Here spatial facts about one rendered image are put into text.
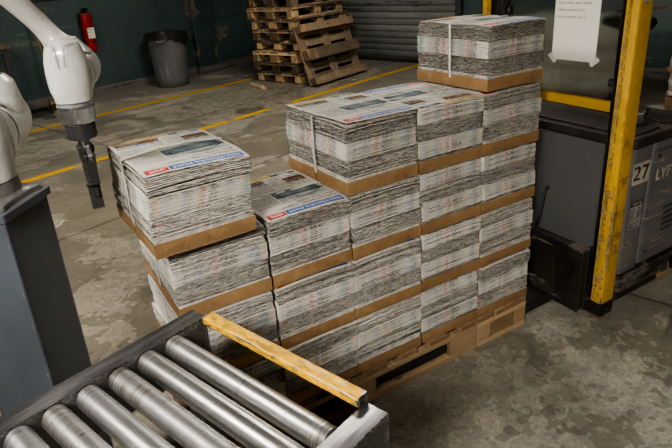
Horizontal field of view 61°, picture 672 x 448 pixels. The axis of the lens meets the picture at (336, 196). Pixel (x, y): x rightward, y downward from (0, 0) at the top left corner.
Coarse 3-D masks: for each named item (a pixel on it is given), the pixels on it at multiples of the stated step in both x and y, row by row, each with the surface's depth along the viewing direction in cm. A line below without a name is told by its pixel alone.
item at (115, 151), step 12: (180, 132) 176; (192, 132) 176; (204, 132) 175; (120, 144) 167; (132, 144) 166; (144, 144) 166; (156, 144) 165; (108, 156) 168; (120, 156) 156; (120, 168) 159; (120, 180) 162; (120, 192) 164; (120, 204) 170
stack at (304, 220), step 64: (256, 192) 190; (320, 192) 186; (384, 192) 188; (448, 192) 204; (192, 256) 158; (256, 256) 168; (320, 256) 181; (384, 256) 196; (448, 256) 213; (256, 320) 175; (320, 320) 189; (384, 320) 205; (448, 320) 225; (384, 384) 218
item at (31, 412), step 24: (192, 312) 130; (144, 336) 123; (168, 336) 122; (192, 336) 127; (120, 360) 115; (72, 384) 110; (96, 384) 111; (24, 408) 104; (48, 408) 104; (72, 408) 108; (0, 432) 99; (96, 432) 113
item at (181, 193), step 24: (216, 144) 162; (144, 168) 144; (168, 168) 144; (192, 168) 145; (216, 168) 149; (240, 168) 153; (144, 192) 142; (168, 192) 144; (192, 192) 148; (216, 192) 152; (240, 192) 155; (144, 216) 146; (168, 216) 146; (192, 216) 150; (216, 216) 154; (240, 216) 157; (168, 240) 148
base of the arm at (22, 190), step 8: (16, 176) 147; (0, 184) 142; (8, 184) 144; (16, 184) 146; (24, 184) 151; (32, 184) 152; (0, 192) 142; (8, 192) 144; (16, 192) 146; (24, 192) 148; (32, 192) 152; (0, 200) 142; (8, 200) 143; (16, 200) 145; (0, 208) 139; (8, 208) 142
